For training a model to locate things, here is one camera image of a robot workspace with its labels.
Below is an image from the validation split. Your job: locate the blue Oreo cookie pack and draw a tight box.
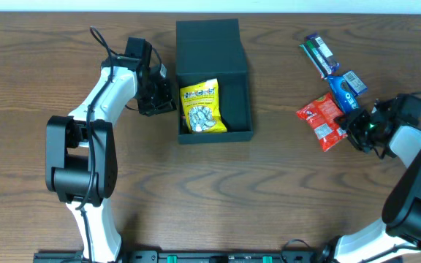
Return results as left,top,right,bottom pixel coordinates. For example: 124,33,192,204
327,75,360,113

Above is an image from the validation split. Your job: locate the small blue box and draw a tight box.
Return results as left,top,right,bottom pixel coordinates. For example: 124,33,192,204
342,70,368,97

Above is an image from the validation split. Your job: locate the yellow Hacks candy bag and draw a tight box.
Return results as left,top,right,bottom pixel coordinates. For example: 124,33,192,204
180,78,227,133

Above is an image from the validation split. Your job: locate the red snack packet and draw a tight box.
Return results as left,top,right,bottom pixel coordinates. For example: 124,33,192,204
296,93,347,152

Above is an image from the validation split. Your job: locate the dark green box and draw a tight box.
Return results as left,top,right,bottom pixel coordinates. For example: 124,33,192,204
175,19,254,144

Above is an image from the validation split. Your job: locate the dark blue chocolate bar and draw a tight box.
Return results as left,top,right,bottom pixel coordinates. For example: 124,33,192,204
306,33,340,75

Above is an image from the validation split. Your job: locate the green chocolate bar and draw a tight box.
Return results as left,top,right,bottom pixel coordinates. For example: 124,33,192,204
299,42,333,79

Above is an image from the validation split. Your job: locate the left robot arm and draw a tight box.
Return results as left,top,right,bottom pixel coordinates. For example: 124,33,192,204
45,37,176,262

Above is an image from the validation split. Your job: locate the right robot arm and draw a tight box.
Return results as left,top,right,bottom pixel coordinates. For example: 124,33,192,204
323,94,421,262

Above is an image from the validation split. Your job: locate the left black cable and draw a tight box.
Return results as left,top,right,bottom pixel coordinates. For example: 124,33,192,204
75,25,164,263

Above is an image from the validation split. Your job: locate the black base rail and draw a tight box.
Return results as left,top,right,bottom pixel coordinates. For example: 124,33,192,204
33,249,404,263

